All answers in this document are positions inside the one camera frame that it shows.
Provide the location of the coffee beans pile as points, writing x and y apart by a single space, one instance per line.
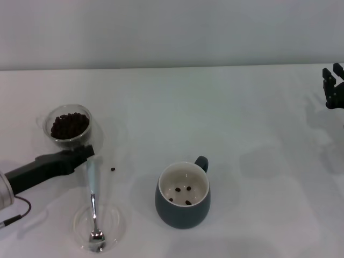
70 126

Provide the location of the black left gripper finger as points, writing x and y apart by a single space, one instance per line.
80 156

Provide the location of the double-wall glass cup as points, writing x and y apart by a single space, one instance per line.
67 143

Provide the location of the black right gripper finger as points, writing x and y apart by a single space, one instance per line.
339 72
329 83

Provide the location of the clear glass saucer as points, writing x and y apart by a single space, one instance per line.
115 223

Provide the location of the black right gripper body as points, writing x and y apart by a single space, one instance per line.
339 96

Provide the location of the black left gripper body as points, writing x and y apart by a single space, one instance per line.
40 172

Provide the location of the dark green ceramic mug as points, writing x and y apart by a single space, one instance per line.
182 217

